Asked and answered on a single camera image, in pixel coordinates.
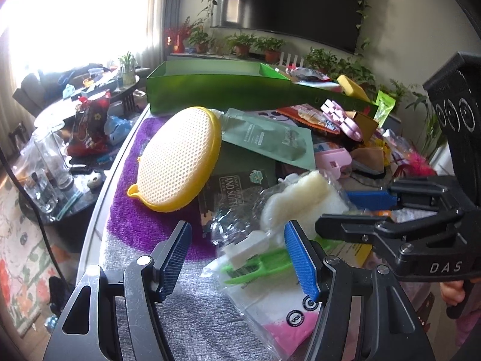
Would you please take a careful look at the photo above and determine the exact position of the blue plastic bag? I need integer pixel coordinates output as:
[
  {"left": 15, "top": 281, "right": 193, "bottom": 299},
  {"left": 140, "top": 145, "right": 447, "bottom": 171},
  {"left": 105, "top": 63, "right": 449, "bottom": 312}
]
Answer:
[{"left": 103, "top": 114, "right": 133, "bottom": 146}]

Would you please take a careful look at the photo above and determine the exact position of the person's right forearm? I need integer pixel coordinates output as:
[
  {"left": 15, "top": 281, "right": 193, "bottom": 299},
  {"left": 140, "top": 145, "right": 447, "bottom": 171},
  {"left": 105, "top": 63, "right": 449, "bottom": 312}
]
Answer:
[{"left": 455, "top": 282, "right": 481, "bottom": 350}]

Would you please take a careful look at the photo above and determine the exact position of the white plastic block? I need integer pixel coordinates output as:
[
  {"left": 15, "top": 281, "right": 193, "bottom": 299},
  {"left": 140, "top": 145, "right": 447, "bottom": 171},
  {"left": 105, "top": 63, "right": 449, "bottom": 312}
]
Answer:
[{"left": 224, "top": 230, "right": 270, "bottom": 268}]

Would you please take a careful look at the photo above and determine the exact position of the long green box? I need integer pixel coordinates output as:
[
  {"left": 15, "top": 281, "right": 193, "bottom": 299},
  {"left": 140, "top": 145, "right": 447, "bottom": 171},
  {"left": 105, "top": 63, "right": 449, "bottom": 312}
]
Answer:
[{"left": 146, "top": 60, "right": 378, "bottom": 116}]

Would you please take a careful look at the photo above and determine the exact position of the dark coffee table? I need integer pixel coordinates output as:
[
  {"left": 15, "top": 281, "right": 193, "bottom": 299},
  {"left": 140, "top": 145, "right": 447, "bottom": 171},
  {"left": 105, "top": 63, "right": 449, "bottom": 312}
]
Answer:
[{"left": 11, "top": 68, "right": 152, "bottom": 234}]

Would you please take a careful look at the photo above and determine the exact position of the yellow paper card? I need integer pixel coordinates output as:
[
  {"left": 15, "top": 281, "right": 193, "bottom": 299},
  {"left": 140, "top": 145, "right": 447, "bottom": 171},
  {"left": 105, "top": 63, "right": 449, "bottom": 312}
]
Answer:
[{"left": 319, "top": 239, "right": 373, "bottom": 272}]

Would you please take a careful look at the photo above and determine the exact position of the plant in glass vase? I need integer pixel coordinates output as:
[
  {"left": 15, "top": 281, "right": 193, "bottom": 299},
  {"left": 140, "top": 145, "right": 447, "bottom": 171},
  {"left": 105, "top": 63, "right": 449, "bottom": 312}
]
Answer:
[{"left": 118, "top": 52, "right": 138, "bottom": 86}]

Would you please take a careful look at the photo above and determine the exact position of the clear glass cup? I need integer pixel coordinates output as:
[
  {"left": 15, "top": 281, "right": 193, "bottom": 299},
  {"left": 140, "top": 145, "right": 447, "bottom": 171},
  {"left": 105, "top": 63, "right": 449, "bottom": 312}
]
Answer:
[
  {"left": 16, "top": 150, "right": 58, "bottom": 214},
  {"left": 31, "top": 127, "right": 75, "bottom": 193}
]

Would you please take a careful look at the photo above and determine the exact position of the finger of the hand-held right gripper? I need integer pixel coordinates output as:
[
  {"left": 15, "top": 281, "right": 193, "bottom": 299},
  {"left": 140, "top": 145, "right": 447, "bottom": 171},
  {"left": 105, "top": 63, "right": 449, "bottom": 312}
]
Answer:
[
  {"left": 315, "top": 205, "right": 474, "bottom": 262},
  {"left": 346, "top": 175, "right": 461, "bottom": 215}
]

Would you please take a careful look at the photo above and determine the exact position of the grey curtain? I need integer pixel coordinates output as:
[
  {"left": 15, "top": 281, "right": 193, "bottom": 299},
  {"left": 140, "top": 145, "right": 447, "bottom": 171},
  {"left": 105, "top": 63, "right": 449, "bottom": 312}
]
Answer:
[{"left": 148, "top": 0, "right": 185, "bottom": 69}]

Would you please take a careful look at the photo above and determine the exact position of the dark cloth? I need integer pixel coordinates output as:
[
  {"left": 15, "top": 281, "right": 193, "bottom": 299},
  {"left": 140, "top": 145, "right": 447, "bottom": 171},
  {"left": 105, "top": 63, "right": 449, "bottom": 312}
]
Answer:
[{"left": 48, "top": 276, "right": 76, "bottom": 317}]

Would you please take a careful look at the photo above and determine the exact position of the clear bag with white sponge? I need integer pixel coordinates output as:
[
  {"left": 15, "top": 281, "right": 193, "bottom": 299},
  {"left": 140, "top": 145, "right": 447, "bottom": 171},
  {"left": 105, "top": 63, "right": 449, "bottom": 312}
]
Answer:
[{"left": 210, "top": 169, "right": 356, "bottom": 257}]

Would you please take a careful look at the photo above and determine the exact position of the yellow mesh scrubber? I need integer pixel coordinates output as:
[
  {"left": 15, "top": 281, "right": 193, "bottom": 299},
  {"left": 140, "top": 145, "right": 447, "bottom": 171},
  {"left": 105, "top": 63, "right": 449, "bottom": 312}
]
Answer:
[{"left": 127, "top": 106, "right": 223, "bottom": 212}]

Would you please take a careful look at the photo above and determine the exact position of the grey armchair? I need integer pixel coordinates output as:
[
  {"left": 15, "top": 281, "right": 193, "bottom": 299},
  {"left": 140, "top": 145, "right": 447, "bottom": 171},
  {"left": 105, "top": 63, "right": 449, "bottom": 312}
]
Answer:
[{"left": 12, "top": 73, "right": 50, "bottom": 118}]

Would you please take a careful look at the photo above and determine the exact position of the brown cardboard box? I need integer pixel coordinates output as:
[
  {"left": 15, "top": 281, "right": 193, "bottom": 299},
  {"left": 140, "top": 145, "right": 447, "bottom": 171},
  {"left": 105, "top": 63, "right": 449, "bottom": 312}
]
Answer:
[{"left": 352, "top": 110, "right": 381, "bottom": 144}]

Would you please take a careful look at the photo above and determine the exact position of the white purple plush mat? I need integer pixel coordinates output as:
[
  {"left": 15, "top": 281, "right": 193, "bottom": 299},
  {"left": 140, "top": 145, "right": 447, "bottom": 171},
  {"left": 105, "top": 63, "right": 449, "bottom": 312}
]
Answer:
[{"left": 101, "top": 116, "right": 376, "bottom": 361}]

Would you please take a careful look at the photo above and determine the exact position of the white marble desktop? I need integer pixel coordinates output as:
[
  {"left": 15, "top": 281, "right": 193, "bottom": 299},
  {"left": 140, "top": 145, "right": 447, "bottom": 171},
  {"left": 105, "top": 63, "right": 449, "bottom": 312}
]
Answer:
[{"left": 73, "top": 103, "right": 155, "bottom": 361}]

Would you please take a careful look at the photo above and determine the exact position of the red patterned snack bag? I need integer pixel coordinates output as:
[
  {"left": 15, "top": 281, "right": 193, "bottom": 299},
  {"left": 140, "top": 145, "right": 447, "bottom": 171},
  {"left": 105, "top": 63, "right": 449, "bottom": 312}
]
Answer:
[{"left": 67, "top": 89, "right": 112, "bottom": 157}]

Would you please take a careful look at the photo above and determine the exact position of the red white snack packet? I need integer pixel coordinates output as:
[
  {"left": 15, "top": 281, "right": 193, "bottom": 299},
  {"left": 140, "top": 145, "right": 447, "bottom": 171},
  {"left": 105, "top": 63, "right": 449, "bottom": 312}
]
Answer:
[{"left": 286, "top": 65, "right": 332, "bottom": 84}]

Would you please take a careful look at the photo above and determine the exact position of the black wall television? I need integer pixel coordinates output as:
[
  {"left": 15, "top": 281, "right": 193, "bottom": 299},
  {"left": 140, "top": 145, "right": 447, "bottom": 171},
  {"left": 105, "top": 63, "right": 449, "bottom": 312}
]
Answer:
[{"left": 210, "top": 0, "right": 368, "bottom": 56}]

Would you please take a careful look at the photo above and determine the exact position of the green spouted pouch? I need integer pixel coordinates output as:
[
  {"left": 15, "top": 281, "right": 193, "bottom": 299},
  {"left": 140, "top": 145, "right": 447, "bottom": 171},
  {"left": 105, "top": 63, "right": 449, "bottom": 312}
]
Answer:
[{"left": 221, "top": 107, "right": 317, "bottom": 171}]

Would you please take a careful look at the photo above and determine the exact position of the floral floor rug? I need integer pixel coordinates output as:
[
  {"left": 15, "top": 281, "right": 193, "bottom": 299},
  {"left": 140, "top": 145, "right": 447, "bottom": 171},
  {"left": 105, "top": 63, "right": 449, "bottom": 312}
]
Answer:
[{"left": 0, "top": 180, "right": 88, "bottom": 347}]

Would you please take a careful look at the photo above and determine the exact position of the dark green tissue pack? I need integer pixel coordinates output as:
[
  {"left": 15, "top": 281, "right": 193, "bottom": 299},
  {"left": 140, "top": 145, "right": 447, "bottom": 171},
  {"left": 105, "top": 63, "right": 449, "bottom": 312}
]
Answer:
[{"left": 197, "top": 147, "right": 279, "bottom": 234}]

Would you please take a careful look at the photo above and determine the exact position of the potted green plant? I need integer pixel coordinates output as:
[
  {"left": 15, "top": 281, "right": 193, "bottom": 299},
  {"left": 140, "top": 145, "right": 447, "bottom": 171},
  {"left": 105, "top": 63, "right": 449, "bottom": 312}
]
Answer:
[
  {"left": 304, "top": 46, "right": 339, "bottom": 71},
  {"left": 256, "top": 37, "right": 287, "bottom": 65},
  {"left": 187, "top": 26, "right": 212, "bottom": 54},
  {"left": 412, "top": 89, "right": 449, "bottom": 159},
  {"left": 226, "top": 33, "right": 257, "bottom": 60}
]

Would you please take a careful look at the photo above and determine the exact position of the small white picket fence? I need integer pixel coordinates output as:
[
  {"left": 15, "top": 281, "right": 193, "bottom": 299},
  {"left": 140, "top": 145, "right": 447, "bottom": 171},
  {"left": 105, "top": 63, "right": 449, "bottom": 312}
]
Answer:
[{"left": 279, "top": 52, "right": 306, "bottom": 67}]

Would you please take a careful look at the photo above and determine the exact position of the white pink printed bag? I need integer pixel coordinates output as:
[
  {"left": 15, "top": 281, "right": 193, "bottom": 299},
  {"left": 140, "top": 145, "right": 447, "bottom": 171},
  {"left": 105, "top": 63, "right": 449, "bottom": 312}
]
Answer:
[{"left": 227, "top": 276, "right": 322, "bottom": 359}]

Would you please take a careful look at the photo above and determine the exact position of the pale pink clip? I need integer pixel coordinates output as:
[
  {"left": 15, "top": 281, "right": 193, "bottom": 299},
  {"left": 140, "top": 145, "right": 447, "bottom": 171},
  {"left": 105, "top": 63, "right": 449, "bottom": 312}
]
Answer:
[{"left": 313, "top": 148, "right": 354, "bottom": 180}]

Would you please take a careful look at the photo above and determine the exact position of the person's right hand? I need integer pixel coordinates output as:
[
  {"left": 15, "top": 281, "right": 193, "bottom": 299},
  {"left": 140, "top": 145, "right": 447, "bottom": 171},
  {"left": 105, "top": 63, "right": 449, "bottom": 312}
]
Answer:
[{"left": 440, "top": 280, "right": 468, "bottom": 307}]

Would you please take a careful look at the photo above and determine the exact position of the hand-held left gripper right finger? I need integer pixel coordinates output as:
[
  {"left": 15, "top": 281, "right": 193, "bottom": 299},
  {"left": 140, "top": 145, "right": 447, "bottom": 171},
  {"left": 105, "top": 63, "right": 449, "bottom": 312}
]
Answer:
[{"left": 283, "top": 220, "right": 431, "bottom": 361}]

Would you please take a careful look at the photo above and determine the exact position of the pink hair claw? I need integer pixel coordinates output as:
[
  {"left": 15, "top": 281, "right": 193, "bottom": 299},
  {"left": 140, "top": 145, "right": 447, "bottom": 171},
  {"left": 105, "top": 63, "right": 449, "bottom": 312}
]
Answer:
[{"left": 320, "top": 99, "right": 364, "bottom": 142}]

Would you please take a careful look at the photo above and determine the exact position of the yellow sponge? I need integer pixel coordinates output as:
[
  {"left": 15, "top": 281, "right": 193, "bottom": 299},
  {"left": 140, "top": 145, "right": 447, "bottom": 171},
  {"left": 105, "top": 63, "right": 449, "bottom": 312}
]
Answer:
[{"left": 335, "top": 74, "right": 371, "bottom": 103}]

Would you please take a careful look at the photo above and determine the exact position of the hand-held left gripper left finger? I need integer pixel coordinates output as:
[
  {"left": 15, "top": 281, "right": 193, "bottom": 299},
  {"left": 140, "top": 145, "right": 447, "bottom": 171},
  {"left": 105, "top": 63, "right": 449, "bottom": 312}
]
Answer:
[{"left": 43, "top": 221, "right": 193, "bottom": 361}]

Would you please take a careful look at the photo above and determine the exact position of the red decoration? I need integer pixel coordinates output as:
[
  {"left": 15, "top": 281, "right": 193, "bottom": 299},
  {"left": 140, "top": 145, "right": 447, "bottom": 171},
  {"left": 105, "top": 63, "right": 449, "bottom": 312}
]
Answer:
[{"left": 164, "top": 26, "right": 187, "bottom": 54}]

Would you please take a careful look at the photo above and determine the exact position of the lime green packet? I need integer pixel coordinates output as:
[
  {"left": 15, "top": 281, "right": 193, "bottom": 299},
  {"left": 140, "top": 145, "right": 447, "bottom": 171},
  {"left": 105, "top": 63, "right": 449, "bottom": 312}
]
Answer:
[{"left": 375, "top": 89, "right": 397, "bottom": 129}]

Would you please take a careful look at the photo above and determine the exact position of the brown cloth item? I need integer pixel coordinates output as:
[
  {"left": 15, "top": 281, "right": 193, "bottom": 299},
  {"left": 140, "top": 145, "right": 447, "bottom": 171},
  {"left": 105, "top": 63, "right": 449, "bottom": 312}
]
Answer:
[{"left": 351, "top": 146, "right": 388, "bottom": 176}]

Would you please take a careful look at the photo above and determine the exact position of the teal straw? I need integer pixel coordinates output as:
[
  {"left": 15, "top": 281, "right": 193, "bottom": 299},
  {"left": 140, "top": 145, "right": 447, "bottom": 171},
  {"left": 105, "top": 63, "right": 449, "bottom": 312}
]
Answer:
[{"left": 56, "top": 191, "right": 82, "bottom": 221}]

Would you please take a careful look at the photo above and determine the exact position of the magenta feather toy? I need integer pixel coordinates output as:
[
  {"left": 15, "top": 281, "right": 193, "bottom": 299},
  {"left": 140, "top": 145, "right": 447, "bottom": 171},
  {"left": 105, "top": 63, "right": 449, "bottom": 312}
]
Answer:
[{"left": 397, "top": 150, "right": 437, "bottom": 178}]

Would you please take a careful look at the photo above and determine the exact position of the phone case packet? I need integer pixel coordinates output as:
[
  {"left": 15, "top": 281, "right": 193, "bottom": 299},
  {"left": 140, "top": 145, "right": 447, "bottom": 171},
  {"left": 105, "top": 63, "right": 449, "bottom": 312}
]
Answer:
[{"left": 256, "top": 108, "right": 297, "bottom": 123}]

